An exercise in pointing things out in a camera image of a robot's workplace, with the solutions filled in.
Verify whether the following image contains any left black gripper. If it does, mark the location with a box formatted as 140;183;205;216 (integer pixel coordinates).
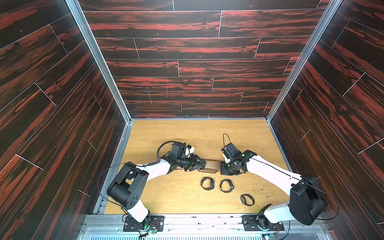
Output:
175;153;205;172

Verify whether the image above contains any wooden watch stand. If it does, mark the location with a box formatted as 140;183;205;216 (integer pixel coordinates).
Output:
198;160;221;174

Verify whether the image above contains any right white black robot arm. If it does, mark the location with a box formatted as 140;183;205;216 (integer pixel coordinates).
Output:
221;147;328;230

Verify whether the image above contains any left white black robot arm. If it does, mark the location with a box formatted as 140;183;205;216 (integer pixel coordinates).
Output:
107;141;207;229

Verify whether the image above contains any chunky black watch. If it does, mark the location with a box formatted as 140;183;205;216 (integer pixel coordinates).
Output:
200;177;215;191

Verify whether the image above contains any thin black band watch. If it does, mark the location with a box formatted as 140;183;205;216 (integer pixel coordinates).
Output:
240;194;255;207

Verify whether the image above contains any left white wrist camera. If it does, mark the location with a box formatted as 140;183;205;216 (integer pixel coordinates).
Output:
184;145;195;157

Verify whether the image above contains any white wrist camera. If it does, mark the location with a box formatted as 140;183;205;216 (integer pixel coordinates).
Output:
221;147;231;163
184;145;195;157

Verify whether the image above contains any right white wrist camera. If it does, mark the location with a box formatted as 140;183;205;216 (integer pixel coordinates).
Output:
221;147;231;163

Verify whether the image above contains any black watch with strap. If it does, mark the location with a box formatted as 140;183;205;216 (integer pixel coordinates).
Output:
220;179;235;193

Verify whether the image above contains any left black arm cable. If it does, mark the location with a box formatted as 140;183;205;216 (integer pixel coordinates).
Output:
96;140;181;211

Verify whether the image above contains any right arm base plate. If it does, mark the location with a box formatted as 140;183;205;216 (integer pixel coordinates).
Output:
242;215;285;232

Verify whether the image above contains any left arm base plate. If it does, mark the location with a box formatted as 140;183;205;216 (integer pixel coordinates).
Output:
123;215;165;234

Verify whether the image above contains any aluminium front rail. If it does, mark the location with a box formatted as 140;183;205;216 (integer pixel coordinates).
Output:
78;214;335;240

